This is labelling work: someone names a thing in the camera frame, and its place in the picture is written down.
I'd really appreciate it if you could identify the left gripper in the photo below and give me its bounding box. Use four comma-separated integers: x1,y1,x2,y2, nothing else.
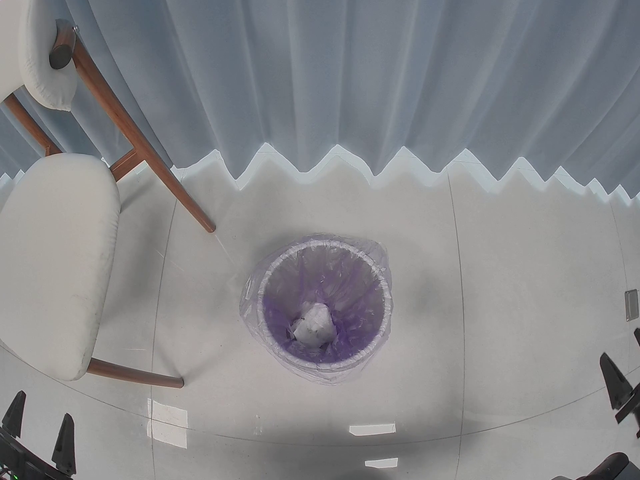
0,390,77,480

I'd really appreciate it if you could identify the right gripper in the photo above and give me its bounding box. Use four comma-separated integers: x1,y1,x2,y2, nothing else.
600,327,640,439

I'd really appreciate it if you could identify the white paper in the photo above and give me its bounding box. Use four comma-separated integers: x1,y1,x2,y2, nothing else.
291,304,336,347

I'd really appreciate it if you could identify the white trash bin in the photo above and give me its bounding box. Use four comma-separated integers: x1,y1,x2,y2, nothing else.
256,239,393,367

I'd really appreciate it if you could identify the white cushioned wooden chair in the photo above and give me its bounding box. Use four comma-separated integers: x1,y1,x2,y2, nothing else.
0,0,217,390

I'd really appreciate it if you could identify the pale blue curtain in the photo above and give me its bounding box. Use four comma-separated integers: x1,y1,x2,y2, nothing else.
0,0,640,201

